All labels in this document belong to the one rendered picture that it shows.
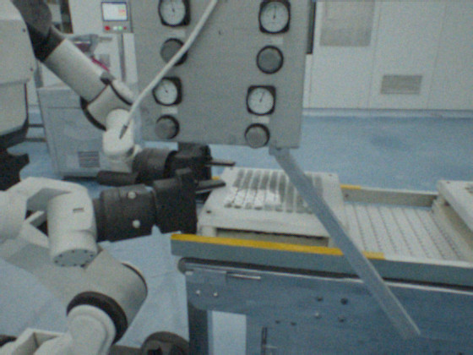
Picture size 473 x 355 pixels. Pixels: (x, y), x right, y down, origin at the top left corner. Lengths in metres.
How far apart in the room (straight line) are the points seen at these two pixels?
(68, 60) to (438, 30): 5.44
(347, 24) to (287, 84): 5.17
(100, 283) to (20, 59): 0.50
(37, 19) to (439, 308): 1.01
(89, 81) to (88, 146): 2.09
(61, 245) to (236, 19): 0.39
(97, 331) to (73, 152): 2.42
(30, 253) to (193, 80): 0.56
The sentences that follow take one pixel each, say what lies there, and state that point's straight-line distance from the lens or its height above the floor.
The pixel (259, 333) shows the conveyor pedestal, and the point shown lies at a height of 0.62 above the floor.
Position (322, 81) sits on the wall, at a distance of 5.67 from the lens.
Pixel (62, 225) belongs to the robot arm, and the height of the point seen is 0.89.
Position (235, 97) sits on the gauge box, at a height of 1.08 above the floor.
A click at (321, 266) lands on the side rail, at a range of 0.61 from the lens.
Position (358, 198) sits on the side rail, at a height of 0.82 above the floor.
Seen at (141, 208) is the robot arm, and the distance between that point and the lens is 0.60.
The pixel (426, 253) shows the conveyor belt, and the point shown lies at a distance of 0.73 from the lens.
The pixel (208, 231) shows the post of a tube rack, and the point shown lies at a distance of 0.63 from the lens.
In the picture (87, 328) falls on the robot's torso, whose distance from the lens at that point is 0.91.
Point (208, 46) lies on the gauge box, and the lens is 0.49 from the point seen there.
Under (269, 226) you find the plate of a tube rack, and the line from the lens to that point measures 0.61.
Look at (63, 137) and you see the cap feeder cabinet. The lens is 3.20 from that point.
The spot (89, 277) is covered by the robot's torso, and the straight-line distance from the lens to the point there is 0.89.
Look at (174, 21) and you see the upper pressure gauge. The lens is 0.49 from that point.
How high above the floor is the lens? 1.16
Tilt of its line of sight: 22 degrees down
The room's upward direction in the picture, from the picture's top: straight up
